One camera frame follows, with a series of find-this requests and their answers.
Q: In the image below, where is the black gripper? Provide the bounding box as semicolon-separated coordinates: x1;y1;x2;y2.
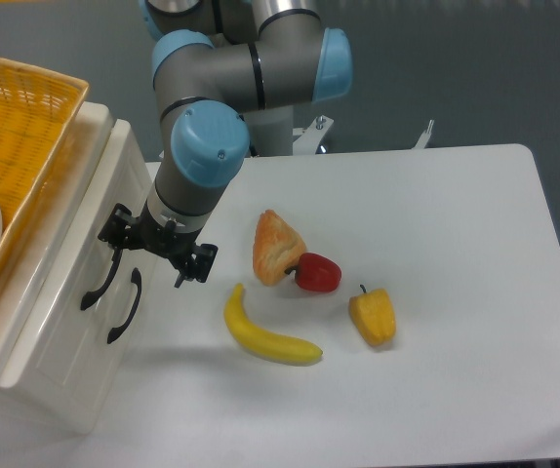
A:
98;203;219;288

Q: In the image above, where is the black top drawer handle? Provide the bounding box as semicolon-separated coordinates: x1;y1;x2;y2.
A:
80;249;122;311

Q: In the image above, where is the black drawer handle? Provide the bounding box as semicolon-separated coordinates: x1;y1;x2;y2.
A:
106;267;142;344
80;249;122;311

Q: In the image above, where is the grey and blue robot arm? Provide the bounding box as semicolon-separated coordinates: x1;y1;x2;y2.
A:
100;1;353;283

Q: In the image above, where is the white drawer cabinet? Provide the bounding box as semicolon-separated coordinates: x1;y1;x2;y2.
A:
0;102;156;433

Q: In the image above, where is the toy croissant pastry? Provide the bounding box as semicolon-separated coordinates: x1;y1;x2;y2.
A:
253;210;306;287

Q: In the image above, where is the red toy bell pepper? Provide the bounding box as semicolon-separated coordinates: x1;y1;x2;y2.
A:
285;253;342;293

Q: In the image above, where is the yellow toy banana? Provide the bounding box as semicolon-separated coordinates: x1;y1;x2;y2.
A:
223;283;323;366

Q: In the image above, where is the yellow woven basket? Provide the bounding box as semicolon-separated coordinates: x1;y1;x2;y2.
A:
0;58;90;276

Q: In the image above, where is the yellow toy bell pepper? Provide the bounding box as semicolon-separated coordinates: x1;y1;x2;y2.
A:
348;284;396;347

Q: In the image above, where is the black lower drawer handle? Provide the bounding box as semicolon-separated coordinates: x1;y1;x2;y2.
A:
106;267;142;344

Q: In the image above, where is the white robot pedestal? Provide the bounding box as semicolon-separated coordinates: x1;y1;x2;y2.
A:
243;105;294;157

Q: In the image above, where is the white metal base frame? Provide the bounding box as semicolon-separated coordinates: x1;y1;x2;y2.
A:
157;115;436;164

